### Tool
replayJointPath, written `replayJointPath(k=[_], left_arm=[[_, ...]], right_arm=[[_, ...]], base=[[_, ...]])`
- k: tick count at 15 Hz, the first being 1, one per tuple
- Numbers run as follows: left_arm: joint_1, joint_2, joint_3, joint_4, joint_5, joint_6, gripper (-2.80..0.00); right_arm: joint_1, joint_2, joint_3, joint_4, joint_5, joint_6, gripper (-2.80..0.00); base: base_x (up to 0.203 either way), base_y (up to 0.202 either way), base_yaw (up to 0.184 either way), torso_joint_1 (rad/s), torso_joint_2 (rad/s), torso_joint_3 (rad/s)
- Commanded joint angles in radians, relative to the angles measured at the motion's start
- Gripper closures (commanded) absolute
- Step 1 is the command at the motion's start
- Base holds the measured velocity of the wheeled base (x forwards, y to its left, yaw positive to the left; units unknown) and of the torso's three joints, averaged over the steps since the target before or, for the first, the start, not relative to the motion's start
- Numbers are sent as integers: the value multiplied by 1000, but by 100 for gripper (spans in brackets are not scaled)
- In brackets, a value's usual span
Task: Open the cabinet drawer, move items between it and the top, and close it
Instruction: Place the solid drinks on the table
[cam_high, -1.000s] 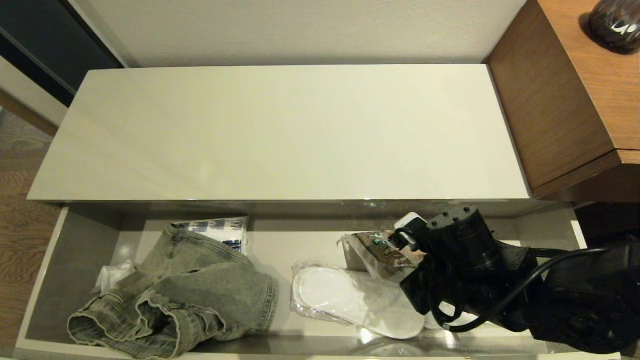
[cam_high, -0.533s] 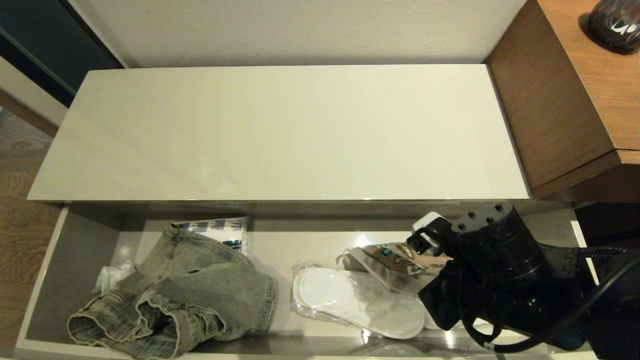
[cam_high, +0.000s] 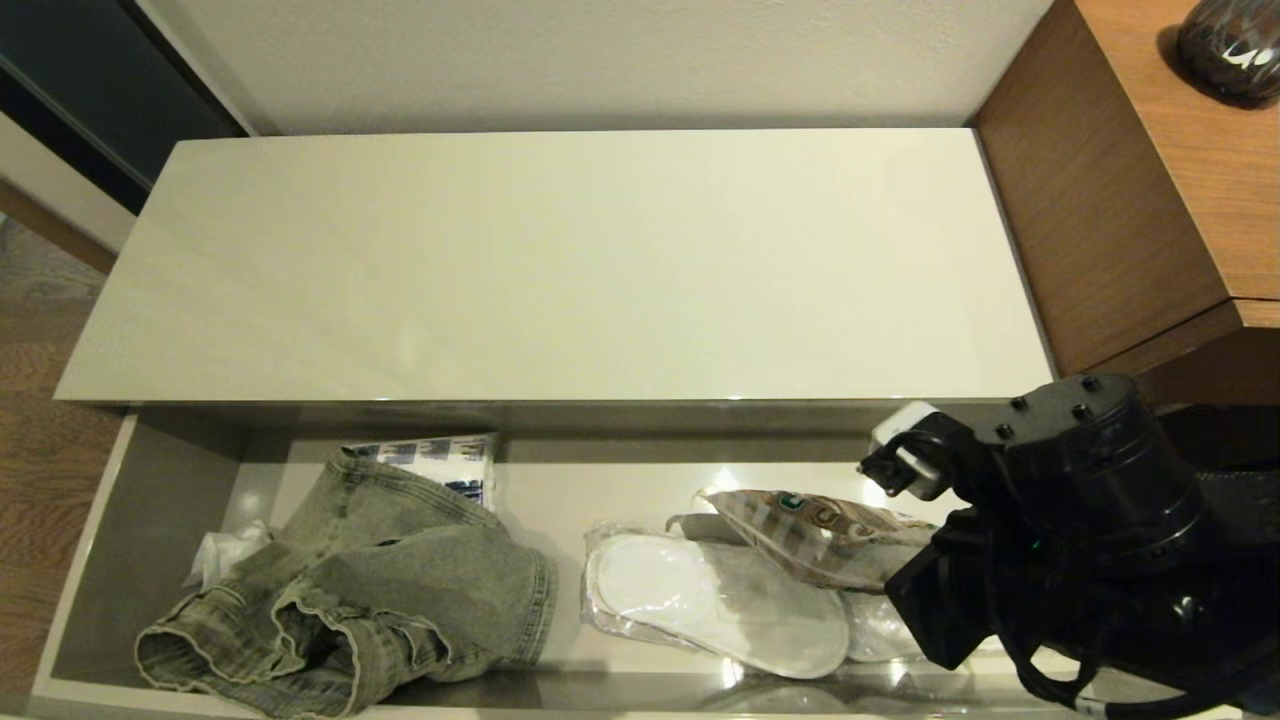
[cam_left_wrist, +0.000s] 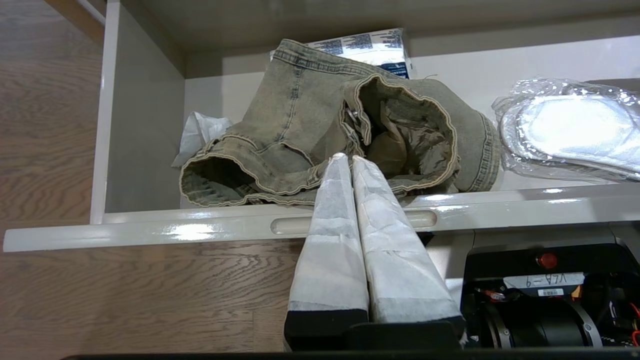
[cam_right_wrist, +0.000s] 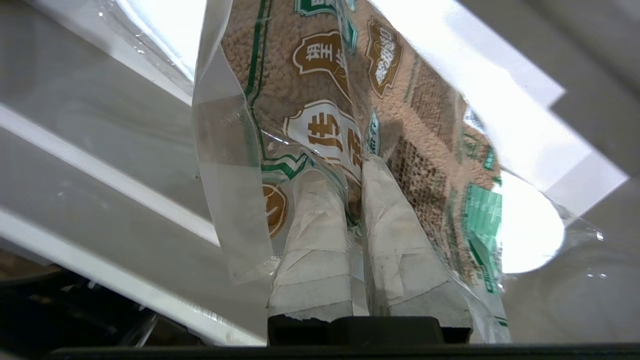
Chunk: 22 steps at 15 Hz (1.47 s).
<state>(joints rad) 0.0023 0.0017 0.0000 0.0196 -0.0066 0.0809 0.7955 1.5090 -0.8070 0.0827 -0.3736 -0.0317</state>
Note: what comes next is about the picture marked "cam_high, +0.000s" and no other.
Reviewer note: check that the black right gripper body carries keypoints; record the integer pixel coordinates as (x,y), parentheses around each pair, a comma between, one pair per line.
(945,605)

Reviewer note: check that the brown grain packet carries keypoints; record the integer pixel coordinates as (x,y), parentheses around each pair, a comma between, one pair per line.
(820,540)

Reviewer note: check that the grey-green denim shorts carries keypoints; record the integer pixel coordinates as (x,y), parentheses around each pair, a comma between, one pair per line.
(400,590)

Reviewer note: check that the white cabinet drawer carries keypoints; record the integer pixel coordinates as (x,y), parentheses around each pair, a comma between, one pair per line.
(150,540)

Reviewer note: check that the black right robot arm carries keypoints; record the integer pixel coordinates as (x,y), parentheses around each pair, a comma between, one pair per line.
(1100,470)

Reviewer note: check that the white disposable slipper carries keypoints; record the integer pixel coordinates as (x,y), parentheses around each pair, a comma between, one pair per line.
(700,600)
(880,630)

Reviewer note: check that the clear plastic slipper bag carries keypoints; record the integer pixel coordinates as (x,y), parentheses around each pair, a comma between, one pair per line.
(610,530)

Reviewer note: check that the brown wooden desk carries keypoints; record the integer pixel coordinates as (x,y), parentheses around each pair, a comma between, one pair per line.
(1100,180)

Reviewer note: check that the glossy white low cabinet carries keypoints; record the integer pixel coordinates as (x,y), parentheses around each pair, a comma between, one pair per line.
(600,270)

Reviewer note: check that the white blue printed packet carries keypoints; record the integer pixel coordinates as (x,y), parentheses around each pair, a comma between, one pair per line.
(450,462)

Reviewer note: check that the dark glass vase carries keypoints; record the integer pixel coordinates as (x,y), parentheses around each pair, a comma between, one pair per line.
(1232,50)

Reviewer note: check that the white plastic bag roll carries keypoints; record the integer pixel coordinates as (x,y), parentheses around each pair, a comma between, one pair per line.
(225,555)

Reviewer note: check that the dark glass door panel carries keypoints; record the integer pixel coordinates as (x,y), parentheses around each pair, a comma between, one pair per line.
(90,90)

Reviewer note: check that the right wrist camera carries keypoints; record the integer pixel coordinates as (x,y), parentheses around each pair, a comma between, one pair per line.
(915,450)

